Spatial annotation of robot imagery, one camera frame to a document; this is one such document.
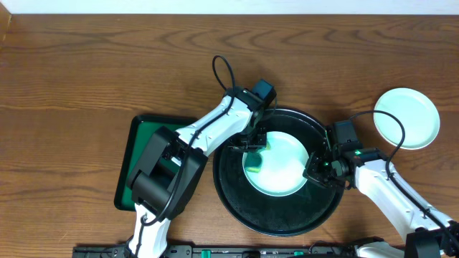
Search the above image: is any green scrub sponge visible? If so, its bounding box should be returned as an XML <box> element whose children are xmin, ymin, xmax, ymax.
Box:
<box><xmin>243</xmin><ymin>143</ymin><xmax>271</xmax><ymax>173</ymax></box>

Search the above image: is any pale green plate front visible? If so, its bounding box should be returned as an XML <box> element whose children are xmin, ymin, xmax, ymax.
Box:
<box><xmin>242</xmin><ymin>131</ymin><xmax>309</xmax><ymax>197</ymax></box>

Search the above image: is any pale green plate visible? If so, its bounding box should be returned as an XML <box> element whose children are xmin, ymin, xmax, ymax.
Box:
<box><xmin>242</xmin><ymin>131</ymin><xmax>309</xmax><ymax>197</ymax></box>
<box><xmin>374</xmin><ymin>87</ymin><xmax>440</xmax><ymax>150</ymax></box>

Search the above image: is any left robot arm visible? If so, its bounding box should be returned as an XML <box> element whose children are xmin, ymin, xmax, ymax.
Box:
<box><xmin>126</xmin><ymin>80</ymin><xmax>277</xmax><ymax>257</ymax></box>

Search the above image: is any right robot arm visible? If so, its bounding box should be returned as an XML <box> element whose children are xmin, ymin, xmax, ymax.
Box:
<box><xmin>303</xmin><ymin>120</ymin><xmax>458</xmax><ymax>257</ymax></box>

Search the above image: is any round black tray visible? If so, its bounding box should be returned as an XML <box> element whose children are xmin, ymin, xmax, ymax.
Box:
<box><xmin>213</xmin><ymin>109</ymin><xmax>344</xmax><ymax>237</ymax></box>

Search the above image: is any green rectangular tray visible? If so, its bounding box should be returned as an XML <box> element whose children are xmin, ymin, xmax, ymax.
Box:
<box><xmin>113</xmin><ymin>114</ymin><xmax>197</xmax><ymax>211</ymax></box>

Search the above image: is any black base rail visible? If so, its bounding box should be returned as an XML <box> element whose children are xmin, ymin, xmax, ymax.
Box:
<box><xmin>71</xmin><ymin>244</ymin><xmax>402</xmax><ymax>258</ymax></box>

